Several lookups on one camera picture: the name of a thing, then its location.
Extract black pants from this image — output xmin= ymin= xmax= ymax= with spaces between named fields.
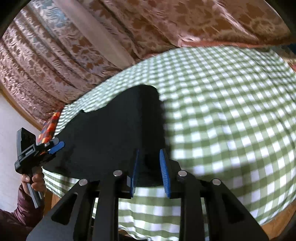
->
xmin=44 ymin=85 xmax=166 ymax=187

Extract maroon jacket left forearm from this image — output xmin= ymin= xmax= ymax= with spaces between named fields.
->
xmin=1 ymin=185 xmax=45 ymax=240

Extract person's left hand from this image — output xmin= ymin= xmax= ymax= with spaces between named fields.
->
xmin=21 ymin=170 xmax=46 ymax=196

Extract colorful patchwork blanket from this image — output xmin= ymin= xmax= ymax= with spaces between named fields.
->
xmin=37 ymin=108 xmax=63 ymax=145

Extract green white checkered bedsheet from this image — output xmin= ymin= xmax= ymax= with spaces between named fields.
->
xmin=43 ymin=46 xmax=296 ymax=241

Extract brown floral curtain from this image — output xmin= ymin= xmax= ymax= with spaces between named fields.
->
xmin=1 ymin=1 xmax=295 ymax=125

